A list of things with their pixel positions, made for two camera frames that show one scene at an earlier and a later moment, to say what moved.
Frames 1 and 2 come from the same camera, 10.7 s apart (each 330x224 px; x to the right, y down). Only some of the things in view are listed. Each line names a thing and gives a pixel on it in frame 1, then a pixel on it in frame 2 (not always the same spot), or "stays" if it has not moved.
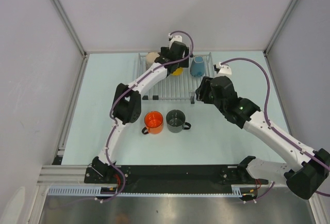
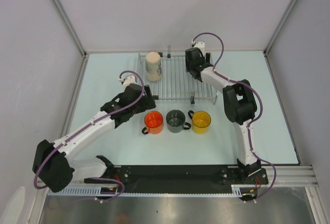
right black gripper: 201,92 -> 208,56
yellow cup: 178,72 -> 200,121
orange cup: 153,123 stays
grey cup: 175,120 stays
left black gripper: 184,63 -> 147,103
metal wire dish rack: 180,86 stays
